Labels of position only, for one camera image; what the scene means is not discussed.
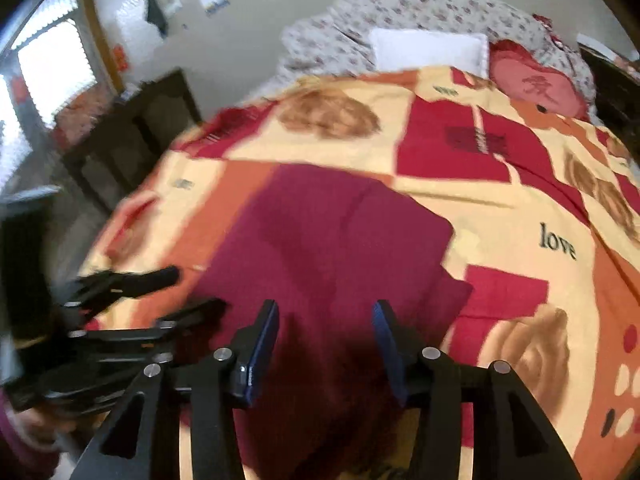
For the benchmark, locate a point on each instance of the red orange patterned blanket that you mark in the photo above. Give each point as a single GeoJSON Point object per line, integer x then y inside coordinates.
{"type": "Point", "coordinates": [544, 208]}

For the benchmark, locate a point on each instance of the dark wooden headboard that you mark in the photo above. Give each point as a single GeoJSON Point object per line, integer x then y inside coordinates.
{"type": "Point", "coordinates": [617, 98]}

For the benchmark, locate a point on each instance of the dark wooden desk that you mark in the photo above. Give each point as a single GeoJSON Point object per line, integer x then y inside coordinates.
{"type": "Point", "coordinates": [124, 123]}

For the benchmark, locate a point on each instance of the floral quilt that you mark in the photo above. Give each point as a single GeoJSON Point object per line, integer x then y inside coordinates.
{"type": "Point", "coordinates": [335, 42]}

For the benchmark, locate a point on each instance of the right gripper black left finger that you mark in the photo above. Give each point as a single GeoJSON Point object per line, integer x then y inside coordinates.
{"type": "Point", "coordinates": [140, 437]}

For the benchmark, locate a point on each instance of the maroon garment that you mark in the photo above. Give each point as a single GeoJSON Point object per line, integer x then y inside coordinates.
{"type": "Point", "coordinates": [326, 245]}

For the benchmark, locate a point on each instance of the red heart cushion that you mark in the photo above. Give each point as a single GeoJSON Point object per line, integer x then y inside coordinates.
{"type": "Point", "coordinates": [517, 74]}

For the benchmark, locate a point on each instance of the barred window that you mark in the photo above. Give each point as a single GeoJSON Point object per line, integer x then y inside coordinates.
{"type": "Point", "coordinates": [45, 67]}

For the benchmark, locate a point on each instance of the dark cloth hanging on wall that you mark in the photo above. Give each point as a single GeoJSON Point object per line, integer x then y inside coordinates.
{"type": "Point", "coordinates": [154, 15]}

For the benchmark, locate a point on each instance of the white pillow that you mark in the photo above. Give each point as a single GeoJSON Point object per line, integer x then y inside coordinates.
{"type": "Point", "coordinates": [395, 50]}

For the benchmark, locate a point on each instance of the person's left hand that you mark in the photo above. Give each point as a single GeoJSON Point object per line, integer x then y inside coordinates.
{"type": "Point", "coordinates": [40, 426]}

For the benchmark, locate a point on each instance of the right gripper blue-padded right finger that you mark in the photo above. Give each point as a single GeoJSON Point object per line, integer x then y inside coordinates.
{"type": "Point", "coordinates": [513, 438]}

